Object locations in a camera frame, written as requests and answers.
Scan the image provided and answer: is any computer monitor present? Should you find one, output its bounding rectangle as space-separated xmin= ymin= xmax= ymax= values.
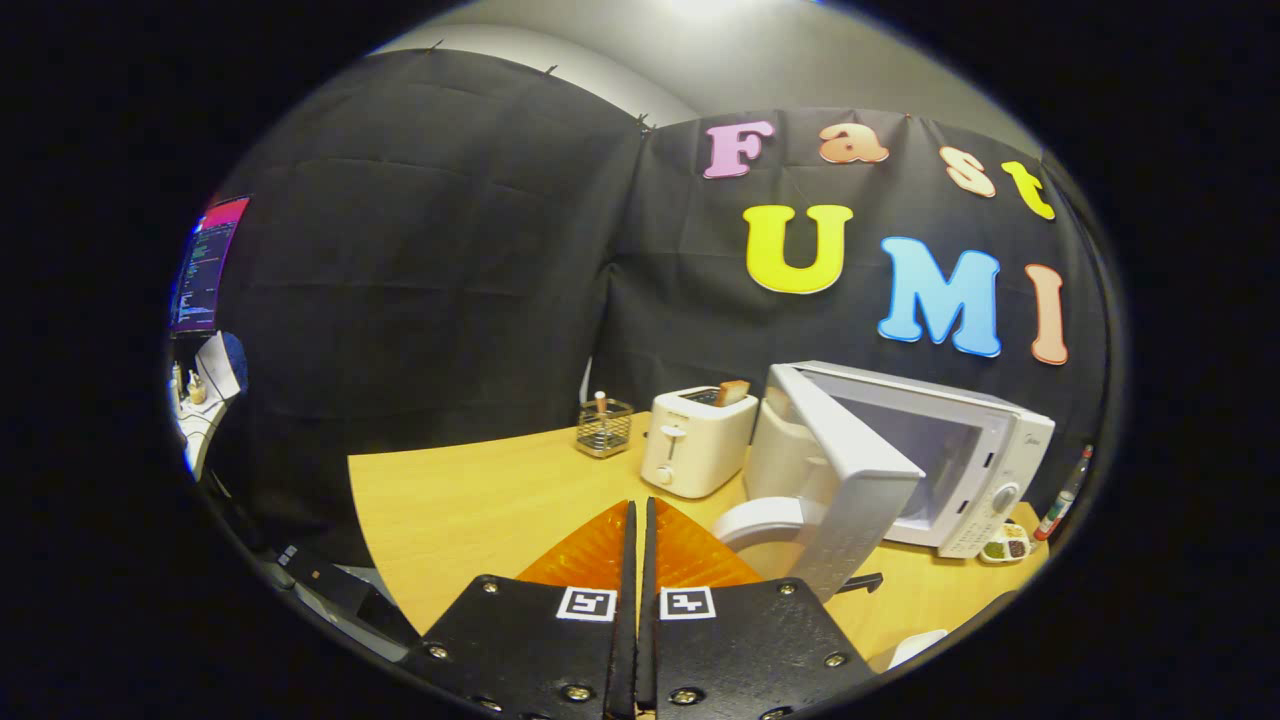
xmin=168 ymin=195 xmax=252 ymax=334

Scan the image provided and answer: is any white toaster oven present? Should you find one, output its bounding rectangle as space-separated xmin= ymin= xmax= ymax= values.
xmin=712 ymin=360 xmax=1057 ymax=603

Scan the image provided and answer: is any white bread toaster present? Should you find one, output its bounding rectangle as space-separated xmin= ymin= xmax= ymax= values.
xmin=640 ymin=385 xmax=759 ymax=500

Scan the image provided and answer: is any wire mesh holder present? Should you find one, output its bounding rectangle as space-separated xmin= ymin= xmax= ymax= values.
xmin=576 ymin=391 xmax=635 ymax=459

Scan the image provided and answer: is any clear plastic water bottle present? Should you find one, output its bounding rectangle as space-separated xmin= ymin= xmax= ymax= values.
xmin=1033 ymin=445 xmax=1095 ymax=542

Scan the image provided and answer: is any white paper sheet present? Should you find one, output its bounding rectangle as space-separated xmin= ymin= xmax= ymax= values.
xmin=195 ymin=332 xmax=243 ymax=401

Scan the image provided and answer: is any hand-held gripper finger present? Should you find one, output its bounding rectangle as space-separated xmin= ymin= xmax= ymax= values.
xmin=400 ymin=498 xmax=638 ymax=720
xmin=637 ymin=497 xmax=879 ymax=720

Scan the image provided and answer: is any white divided dish of beans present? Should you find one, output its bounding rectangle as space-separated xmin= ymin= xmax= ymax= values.
xmin=978 ymin=522 xmax=1032 ymax=566

